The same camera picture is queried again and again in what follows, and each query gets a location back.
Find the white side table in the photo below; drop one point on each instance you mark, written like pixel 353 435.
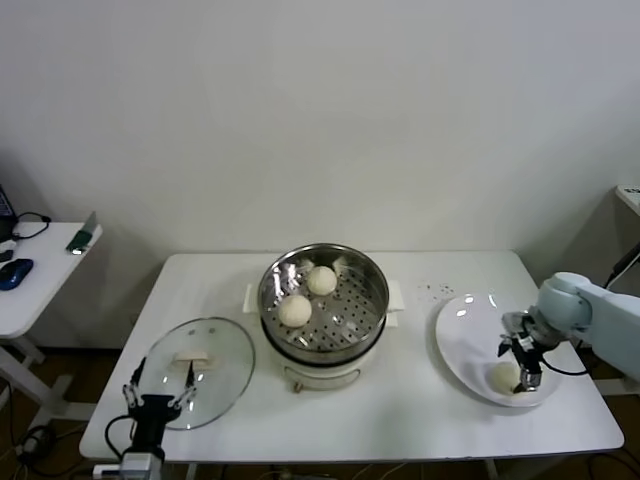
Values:
pixel 45 270

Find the perforated steel steamer basket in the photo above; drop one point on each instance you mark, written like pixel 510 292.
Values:
pixel 350 310

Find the brown crumb scatter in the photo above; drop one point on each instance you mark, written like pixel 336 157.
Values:
pixel 434 288

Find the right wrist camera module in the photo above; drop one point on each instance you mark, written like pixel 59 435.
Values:
pixel 515 320

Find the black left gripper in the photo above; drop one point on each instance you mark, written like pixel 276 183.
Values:
pixel 150 410

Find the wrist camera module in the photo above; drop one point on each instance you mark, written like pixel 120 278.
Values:
pixel 515 320
pixel 137 459

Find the white metal frame foot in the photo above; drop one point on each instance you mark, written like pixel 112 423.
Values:
pixel 622 380

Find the white steamed baozi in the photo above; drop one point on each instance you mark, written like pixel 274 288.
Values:
pixel 321 280
pixel 295 311
pixel 502 377

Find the round glass pot lid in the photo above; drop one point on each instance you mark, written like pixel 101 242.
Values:
pixel 225 360

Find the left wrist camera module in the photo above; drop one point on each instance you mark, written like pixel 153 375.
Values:
pixel 137 459

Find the blue computer mouse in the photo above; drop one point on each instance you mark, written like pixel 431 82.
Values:
pixel 15 272

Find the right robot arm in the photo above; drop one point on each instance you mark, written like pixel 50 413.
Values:
pixel 595 310

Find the white oval plate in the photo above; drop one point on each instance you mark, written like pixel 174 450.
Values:
pixel 470 330

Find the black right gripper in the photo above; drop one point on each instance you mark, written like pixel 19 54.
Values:
pixel 526 352

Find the laptop screen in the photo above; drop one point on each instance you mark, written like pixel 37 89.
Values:
pixel 5 210

